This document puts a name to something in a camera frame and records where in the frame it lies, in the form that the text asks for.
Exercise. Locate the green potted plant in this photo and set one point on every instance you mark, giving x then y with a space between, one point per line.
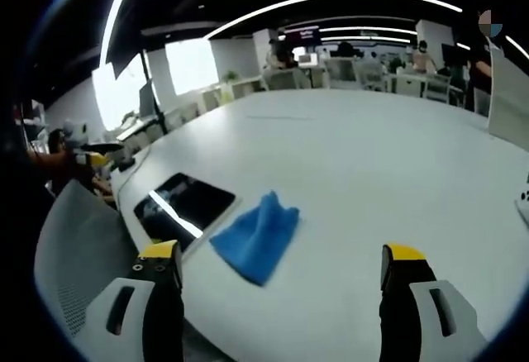
230 76

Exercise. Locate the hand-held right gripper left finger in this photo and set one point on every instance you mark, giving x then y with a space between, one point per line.
136 308

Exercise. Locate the black tablet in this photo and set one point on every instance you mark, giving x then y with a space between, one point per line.
182 211

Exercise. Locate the computer monitor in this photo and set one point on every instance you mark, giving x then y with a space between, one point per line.
308 58

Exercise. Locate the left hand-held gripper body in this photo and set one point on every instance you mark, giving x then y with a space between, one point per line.
78 134

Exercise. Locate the white mesh office chair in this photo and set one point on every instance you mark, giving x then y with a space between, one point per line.
78 254

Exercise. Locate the white partition panel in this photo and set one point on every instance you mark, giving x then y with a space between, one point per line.
507 89

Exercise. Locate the white device with black dots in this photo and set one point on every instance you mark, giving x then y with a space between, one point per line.
523 201

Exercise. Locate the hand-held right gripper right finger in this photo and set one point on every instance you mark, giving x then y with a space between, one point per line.
417 308

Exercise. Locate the blue cleaning cloth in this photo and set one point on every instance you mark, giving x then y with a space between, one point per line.
258 242

